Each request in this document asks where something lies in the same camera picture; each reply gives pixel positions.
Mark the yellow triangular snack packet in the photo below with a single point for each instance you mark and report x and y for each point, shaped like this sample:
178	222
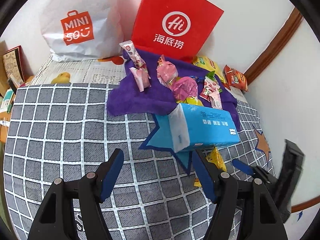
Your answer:
214	156

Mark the magenta snack packet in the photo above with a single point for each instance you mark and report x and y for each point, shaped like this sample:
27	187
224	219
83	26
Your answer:
183	88

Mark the strawberry lychee jelly packet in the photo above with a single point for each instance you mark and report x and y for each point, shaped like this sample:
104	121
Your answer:
204	94

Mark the grey checked bed sheet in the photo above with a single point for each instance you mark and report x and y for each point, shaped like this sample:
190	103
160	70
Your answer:
63	131

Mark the red paper shopping bag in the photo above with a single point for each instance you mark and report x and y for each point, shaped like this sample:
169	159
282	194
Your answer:
174	28

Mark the newspaper print sheet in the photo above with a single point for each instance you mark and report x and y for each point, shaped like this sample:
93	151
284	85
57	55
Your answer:
109	70

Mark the white Miniso plastic bag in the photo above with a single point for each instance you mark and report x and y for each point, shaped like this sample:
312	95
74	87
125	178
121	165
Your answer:
79	30

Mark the pink snack packet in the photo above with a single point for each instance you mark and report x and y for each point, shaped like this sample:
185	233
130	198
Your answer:
166	72

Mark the pink peach candy packet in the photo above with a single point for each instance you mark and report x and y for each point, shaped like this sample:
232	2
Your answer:
141	77

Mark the green triangular snack packet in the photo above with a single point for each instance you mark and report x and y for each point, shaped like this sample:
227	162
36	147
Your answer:
211	76

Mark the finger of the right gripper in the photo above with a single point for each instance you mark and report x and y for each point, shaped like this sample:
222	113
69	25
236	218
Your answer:
255	172
291	169

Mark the long pink candy bar wrapper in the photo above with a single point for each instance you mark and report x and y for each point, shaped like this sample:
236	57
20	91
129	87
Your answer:
129	47

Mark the patterned gift box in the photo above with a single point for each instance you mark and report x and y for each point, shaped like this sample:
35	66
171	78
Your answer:
13	65

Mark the brown wooden door frame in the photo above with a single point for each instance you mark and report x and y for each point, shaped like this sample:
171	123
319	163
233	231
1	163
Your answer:
281	39

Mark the orange chips bag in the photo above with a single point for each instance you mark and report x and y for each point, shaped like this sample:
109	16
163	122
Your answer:
235	79

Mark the blue tissue pack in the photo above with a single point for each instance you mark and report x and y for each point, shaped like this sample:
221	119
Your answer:
195	126

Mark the blue cookie packet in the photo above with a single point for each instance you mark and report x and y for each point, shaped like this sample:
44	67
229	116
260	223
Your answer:
197	79

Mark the yellow chips bag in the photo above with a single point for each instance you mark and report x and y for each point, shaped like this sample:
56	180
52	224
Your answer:
209	65

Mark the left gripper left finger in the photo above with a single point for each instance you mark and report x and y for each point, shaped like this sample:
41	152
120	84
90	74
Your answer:
55	216

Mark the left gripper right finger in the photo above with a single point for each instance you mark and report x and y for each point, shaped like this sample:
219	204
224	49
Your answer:
229	194

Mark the purple towel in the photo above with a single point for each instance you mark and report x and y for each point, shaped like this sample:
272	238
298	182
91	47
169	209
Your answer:
158	99

